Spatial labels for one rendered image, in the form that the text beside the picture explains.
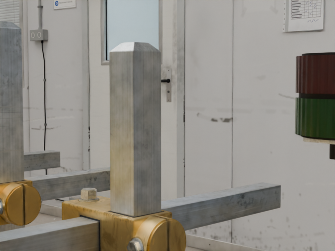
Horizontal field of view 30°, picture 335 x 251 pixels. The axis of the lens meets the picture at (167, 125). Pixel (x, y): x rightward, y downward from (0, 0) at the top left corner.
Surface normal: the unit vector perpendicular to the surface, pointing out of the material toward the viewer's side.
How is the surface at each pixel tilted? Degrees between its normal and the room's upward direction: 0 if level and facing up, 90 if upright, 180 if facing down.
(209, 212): 90
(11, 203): 90
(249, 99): 90
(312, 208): 90
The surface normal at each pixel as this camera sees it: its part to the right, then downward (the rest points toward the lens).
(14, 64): 0.69, 0.06
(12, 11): -0.65, 0.06
